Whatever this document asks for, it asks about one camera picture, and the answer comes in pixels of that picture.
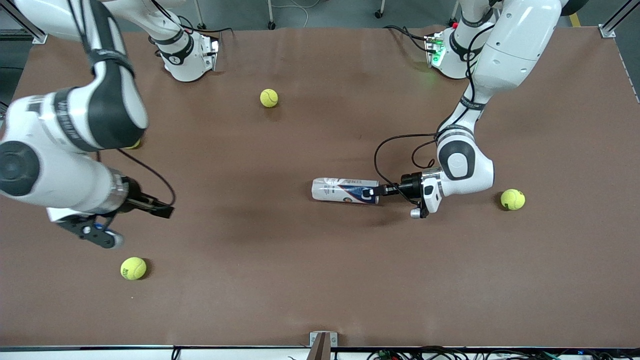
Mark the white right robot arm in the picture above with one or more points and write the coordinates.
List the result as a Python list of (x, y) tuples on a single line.
[(50, 170)]

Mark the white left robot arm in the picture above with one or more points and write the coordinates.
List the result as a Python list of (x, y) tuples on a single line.
[(515, 45)]

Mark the blue white tennis ball can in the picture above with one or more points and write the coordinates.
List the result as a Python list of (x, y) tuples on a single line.
[(335, 190)]

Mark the yellow tennis ball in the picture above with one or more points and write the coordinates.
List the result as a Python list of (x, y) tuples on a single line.
[(134, 145), (269, 98), (512, 199), (133, 268)]

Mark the white table edge rail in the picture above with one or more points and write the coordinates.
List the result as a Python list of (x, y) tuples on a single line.
[(100, 355)]

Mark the metal leg with caster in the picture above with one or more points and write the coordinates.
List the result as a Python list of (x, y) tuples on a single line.
[(200, 24), (271, 24), (379, 14)]

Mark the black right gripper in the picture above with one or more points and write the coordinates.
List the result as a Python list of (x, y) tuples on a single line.
[(134, 196)]

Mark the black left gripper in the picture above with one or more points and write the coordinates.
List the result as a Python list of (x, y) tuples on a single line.
[(411, 186)]

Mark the aluminium frame post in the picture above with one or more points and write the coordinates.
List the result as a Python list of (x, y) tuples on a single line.
[(607, 31), (35, 34)]

